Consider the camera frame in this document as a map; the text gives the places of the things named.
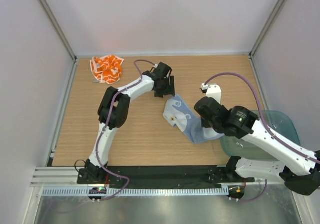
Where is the blue bear towel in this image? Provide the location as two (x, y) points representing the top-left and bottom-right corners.
(163, 94), (224, 144)

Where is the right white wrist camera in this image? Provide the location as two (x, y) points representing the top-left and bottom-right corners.
(200, 83), (222, 104)

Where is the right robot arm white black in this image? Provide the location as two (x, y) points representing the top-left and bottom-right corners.
(194, 97), (320, 196)

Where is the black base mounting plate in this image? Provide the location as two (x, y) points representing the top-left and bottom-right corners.
(77, 165), (255, 189)

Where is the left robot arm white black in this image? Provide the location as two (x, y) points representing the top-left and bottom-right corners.
(82, 62), (175, 184)

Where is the aluminium frame rail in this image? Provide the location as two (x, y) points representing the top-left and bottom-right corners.
(30, 166), (286, 187)

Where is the orange white patterned towel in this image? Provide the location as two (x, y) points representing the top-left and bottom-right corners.
(90, 55), (124, 85)

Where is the white slotted cable duct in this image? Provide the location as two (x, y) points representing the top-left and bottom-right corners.
(42, 186), (229, 197)

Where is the clear teal plastic container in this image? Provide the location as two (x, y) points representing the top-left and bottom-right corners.
(220, 110), (300, 161)

